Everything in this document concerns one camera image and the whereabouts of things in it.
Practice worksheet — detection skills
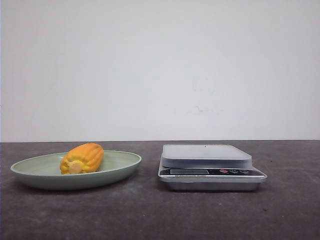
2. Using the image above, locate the yellow corn cob piece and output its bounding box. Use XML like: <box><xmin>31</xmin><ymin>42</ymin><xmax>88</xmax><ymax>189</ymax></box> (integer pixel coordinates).
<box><xmin>59</xmin><ymin>143</ymin><xmax>104</xmax><ymax>175</ymax></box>

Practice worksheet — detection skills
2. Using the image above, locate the silver digital kitchen scale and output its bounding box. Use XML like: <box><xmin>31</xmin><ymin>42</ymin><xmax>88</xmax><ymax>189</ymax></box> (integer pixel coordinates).
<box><xmin>158</xmin><ymin>144</ymin><xmax>268</xmax><ymax>191</ymax></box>

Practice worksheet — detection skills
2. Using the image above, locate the light green plate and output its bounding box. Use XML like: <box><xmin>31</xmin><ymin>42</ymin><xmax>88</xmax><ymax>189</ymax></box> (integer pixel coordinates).
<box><xmin>10</xmin><ymin>150</ymin><xmax>142</xmax><ymax>191</ymax></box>

